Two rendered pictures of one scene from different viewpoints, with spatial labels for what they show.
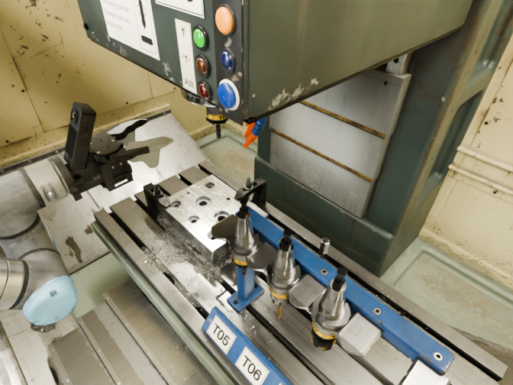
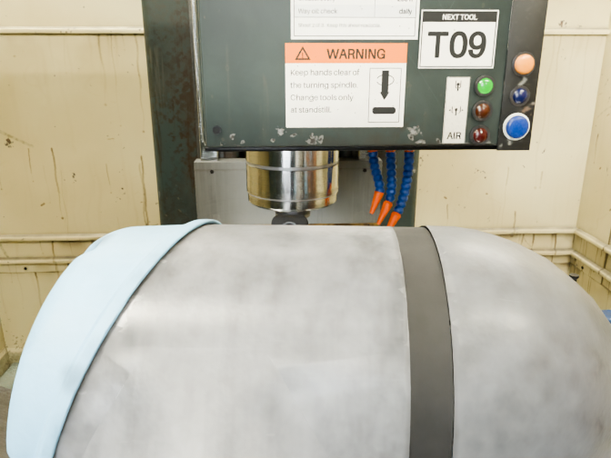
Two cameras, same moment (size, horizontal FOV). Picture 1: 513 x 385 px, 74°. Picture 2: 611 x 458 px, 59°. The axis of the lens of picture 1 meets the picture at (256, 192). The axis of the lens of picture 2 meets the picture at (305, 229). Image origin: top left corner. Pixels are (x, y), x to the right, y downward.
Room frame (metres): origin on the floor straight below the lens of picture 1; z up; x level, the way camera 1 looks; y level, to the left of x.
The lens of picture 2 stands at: (0.10, 0.76, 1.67)
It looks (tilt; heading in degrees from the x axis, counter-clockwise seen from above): 18 degrees down; 312
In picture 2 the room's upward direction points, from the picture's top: straight up
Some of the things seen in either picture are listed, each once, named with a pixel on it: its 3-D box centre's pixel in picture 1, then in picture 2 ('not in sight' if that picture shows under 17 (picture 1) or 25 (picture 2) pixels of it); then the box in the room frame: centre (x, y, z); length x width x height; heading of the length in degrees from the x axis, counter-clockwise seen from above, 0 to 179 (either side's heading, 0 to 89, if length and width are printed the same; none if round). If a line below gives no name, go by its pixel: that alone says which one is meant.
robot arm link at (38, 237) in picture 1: (30, 247); not in sight; (0.41, 0.41, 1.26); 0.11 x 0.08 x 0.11; 40
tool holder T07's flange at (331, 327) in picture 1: (330, 312); not in sight; (0.32, -0.13, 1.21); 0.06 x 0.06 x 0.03
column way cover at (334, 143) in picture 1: (321, 130); (289, 253); (1.05, -0.22, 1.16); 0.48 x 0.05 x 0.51; 45
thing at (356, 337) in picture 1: (357, 334); not in sight; (0.28, -0.17, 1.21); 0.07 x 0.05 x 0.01; 135
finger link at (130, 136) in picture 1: (130, 136); not in sight; (0.63, 0.27, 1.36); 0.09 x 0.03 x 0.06; 158
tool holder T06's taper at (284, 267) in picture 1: (285, 258); not in sight; (0.40, -0.05, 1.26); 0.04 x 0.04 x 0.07
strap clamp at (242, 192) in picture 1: (250, 194); not in sight; (0.91, 0.02, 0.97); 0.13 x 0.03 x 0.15; 135
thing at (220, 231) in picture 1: (227, 228); not in sight; (0.52, 0.06, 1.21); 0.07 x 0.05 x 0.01; 135
